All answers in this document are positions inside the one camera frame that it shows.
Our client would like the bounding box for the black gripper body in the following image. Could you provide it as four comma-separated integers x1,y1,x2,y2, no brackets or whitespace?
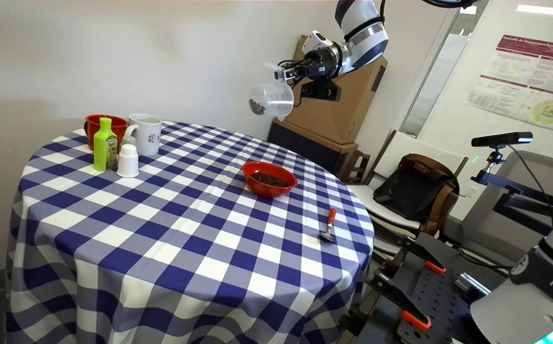
295,46,345,82

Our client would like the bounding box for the clear plastic measuring jug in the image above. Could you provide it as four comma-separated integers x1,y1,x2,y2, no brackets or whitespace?
248,80,297,122

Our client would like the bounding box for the small red bowl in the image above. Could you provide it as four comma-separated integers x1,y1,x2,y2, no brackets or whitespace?
242,159,301,201

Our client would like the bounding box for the brown cardboard box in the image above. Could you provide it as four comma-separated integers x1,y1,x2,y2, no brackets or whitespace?
282,34,391,151

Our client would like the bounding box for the dark coffee beans pile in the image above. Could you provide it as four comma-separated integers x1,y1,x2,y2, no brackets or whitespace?
253,170,293,189

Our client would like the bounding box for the white ceramic mug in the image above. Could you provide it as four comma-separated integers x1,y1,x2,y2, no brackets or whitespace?
123,115,165,159

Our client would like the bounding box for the white salt shaker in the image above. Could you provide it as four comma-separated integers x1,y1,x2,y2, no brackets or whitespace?
116,142,142,178

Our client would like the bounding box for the green plastic bottle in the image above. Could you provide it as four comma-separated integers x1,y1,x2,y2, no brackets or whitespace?
93,115,121,172

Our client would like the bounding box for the red cup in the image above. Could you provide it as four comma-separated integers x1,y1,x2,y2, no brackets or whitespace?
83,113,131,151

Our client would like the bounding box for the blue white checkered tablecloth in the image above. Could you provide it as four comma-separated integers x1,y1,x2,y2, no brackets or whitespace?
5,119,378,344

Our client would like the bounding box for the grey table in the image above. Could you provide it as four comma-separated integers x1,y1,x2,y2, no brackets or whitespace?
464,149,553,256

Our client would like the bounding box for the black perforated board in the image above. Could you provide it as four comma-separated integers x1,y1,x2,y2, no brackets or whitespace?
351,231,502,344

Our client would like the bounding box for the grey metal frame post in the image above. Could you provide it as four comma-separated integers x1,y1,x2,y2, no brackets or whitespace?
401,0,492,140

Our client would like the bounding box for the red handled metal spoon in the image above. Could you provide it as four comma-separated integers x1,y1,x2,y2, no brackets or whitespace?
318,206,341,245

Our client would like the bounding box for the black stereo camera bar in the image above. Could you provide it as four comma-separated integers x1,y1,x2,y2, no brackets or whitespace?
471,130,536,149

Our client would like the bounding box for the white wall poster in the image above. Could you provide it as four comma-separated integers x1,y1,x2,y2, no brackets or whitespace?
468,34,553,132

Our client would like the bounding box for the black clamp orange handle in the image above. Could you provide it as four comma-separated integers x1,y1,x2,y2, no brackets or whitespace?
408,241,450,279
378,273,435,335

